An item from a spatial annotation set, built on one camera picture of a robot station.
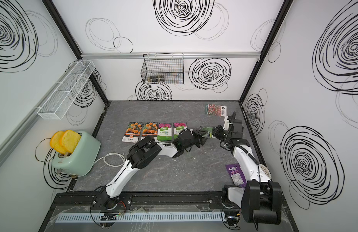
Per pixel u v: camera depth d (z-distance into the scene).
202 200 0.75
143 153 0.60
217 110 1.15
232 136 0.65
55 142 0.73
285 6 0.72
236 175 0.80
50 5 0.71
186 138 0.77
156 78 0.89
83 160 0.74
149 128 1.03
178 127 1.03
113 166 0.86
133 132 1.01
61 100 0.75
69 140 0.75
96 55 0.92
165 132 1.01
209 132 0.93
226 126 0.76
